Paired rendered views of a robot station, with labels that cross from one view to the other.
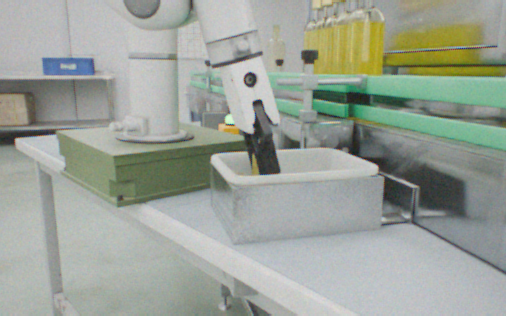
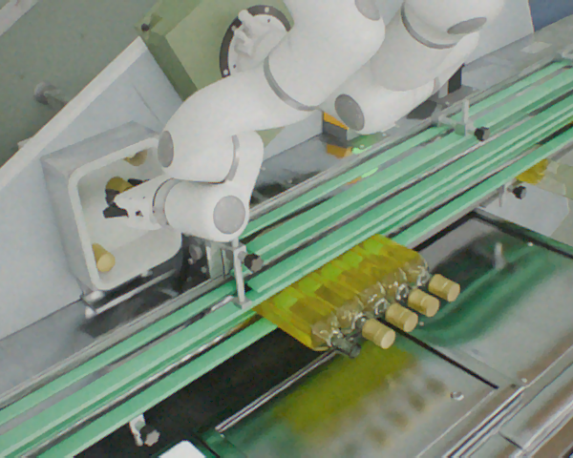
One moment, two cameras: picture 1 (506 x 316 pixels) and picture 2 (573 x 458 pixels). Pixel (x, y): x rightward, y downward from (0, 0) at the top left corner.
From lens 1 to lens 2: 0.95 m
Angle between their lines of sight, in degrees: 39
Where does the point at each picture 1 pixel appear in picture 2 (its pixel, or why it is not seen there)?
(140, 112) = (259, 50)
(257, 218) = (54, 183)
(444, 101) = (128, 361)
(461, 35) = (265, 410)
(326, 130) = (201, 251)
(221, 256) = (33, 144)
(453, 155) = (77, 348)
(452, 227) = (44, 325)
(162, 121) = not seen: hidden behind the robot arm
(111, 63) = not seen: outside the picture
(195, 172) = not seen: hidden behind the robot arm
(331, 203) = (74, 243)
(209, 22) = (177, 196)
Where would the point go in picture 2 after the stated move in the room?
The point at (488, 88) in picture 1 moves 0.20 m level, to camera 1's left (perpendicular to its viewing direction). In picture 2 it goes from (94, 391) to (99, 272)
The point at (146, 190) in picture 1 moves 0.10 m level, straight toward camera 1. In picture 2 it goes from (158, 52) to (103, 71)
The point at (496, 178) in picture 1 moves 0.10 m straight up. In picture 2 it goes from (34, 366) to (65, 399)
